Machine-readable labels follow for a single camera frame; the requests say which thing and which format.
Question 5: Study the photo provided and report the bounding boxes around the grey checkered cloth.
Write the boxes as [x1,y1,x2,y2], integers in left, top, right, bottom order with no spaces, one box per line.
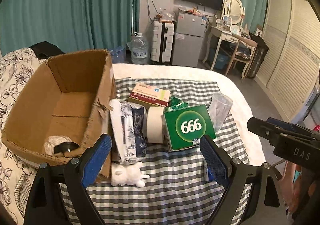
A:
[87,77,249,224]

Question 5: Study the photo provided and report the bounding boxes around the white rabbit figurine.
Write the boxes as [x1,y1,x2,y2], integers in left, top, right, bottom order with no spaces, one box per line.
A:
[111,162,150,188]

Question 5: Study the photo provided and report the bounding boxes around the silver mini fridge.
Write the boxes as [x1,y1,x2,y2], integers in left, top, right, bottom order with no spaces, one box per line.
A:
[172,12,207,67]

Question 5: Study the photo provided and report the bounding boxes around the black tape roll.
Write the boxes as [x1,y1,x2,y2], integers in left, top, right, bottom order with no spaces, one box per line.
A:
[54,142,80,154]

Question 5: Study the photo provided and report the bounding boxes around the clear plastic cup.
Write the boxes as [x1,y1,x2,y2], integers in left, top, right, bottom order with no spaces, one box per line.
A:
[208,92,233,132]

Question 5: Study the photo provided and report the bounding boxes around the white suitcase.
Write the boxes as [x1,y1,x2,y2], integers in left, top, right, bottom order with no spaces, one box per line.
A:
[151,21,174,63]

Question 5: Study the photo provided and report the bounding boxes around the wooden chair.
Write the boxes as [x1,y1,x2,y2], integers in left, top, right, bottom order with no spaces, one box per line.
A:
[225,34,258,79]

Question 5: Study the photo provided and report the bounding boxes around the louvered wardrobe doors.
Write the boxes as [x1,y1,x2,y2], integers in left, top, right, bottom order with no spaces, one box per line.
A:
[255,0,319,121]

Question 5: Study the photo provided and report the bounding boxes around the white dressing table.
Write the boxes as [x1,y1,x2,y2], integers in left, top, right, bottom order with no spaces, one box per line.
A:
[201,24,255,71]

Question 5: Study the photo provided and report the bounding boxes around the blue Vinda tissue pack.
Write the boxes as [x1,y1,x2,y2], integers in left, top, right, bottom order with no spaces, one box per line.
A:
[203,161,215,182]

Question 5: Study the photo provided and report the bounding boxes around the brown cardboard box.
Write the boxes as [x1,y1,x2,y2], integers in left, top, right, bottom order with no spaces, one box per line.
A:
[2,49,116,165]

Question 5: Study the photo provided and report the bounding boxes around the green snack bag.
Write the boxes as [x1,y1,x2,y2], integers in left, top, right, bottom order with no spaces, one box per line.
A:
[165,96,189,112]

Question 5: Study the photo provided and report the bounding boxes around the red yellow medicine box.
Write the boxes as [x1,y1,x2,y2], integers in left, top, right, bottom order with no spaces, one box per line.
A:
[127,83,170,109]

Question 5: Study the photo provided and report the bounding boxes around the pack of water bottles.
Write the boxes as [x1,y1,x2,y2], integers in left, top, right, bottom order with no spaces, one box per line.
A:
[110,46,126,64]

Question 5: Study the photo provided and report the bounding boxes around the black clothing pile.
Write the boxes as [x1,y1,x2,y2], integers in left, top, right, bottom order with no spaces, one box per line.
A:
[30,41,64,60]

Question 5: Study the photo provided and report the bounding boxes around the large water bottle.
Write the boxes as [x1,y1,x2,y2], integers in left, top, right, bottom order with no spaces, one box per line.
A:
[130,33,149,64]

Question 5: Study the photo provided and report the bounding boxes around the floral white duvet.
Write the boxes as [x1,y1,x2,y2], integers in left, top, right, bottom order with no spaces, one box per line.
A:
[0,47,48,225]

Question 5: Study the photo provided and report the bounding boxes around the white tape roll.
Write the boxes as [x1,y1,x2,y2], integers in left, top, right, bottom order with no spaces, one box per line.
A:
[146,107,164,144]

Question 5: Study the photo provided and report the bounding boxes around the crumpled white tissue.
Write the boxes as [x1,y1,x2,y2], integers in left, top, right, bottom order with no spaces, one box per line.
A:
[44,136,71,156]

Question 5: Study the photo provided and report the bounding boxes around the green 666 box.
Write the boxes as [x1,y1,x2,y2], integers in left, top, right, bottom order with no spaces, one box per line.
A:
[164,105,216,152]

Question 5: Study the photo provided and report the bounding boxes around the oval vanity mirror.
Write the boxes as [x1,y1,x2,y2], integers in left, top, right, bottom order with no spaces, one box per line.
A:
[222,0,245,25]

